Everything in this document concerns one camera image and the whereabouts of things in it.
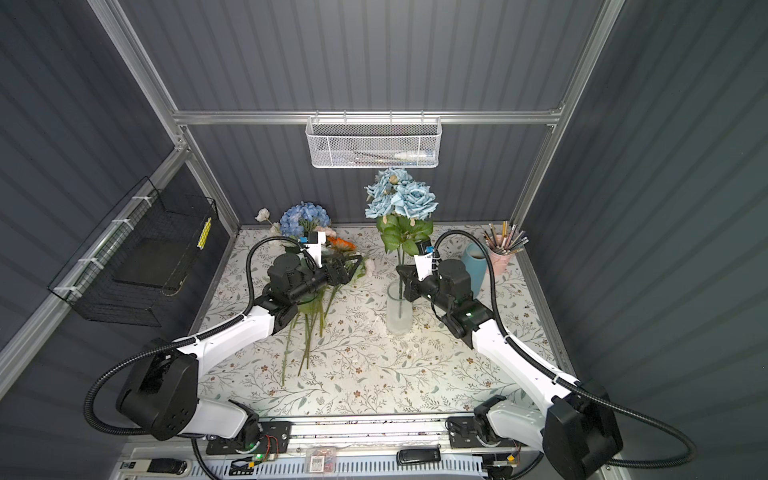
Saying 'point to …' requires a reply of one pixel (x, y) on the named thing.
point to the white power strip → (154, 466)
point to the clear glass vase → (399, 309)
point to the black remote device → (418, 455)
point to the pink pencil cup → (500, 262)
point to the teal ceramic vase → (474, 258)
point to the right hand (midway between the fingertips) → (404, 267)
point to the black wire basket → (137, 257)
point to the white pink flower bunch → (315, 311)
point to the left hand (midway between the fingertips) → (357, 260)
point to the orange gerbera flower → (341, 244)
